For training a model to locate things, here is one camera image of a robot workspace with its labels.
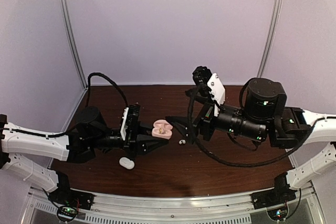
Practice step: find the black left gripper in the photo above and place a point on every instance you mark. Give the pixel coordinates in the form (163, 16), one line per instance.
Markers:
(145, 149)

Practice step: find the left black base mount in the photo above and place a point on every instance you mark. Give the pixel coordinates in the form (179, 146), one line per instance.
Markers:
(64, 195)

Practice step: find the left aluminium corner post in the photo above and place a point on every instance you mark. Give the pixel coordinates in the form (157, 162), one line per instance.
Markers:
(72, 43)

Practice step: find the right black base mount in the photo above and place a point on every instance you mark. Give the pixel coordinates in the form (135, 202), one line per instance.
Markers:
(280, 194)

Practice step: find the pink earbud charging case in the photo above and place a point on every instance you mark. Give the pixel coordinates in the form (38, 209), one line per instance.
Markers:
(166, 126)

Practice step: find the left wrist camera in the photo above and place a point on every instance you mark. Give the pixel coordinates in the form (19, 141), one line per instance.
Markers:
(129, 119)

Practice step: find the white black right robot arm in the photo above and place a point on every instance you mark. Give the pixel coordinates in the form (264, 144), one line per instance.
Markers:
(262, 115)

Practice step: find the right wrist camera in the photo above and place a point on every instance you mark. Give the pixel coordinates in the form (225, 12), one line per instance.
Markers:
(212, 87)

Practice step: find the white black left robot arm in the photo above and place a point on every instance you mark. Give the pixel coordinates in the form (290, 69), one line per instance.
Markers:
(78, 144)

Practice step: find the white oval charging case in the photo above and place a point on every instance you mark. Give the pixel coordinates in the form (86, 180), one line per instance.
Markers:
(126, 163)

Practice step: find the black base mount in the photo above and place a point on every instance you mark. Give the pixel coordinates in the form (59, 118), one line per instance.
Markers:
(280, 194)
(64, 195)

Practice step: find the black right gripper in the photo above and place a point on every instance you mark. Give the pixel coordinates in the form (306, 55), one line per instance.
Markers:
(205, 121)

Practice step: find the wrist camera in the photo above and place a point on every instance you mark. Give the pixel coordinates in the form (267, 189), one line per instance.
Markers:
(212, 87)
(129, 119)

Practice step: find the aluminium front frame rail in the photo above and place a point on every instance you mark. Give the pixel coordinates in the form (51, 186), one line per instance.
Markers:
(232, 208)

